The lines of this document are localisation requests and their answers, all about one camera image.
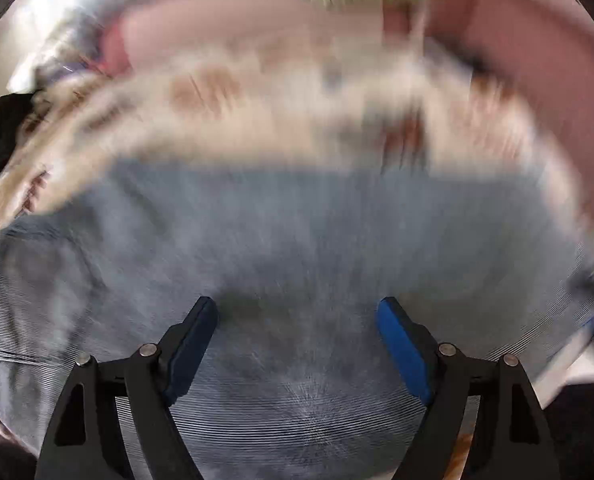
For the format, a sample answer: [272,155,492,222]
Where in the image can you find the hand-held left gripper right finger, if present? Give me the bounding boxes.
[376,297,562,480]

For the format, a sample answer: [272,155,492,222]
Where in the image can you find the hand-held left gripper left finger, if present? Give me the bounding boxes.
[35,296,220,480]

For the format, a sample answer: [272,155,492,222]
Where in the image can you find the blue-grey denim pants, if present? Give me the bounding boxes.
[0,157,594,480]

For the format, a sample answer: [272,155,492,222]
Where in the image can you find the beige printed blanket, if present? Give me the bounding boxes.
[0,40,594,286]

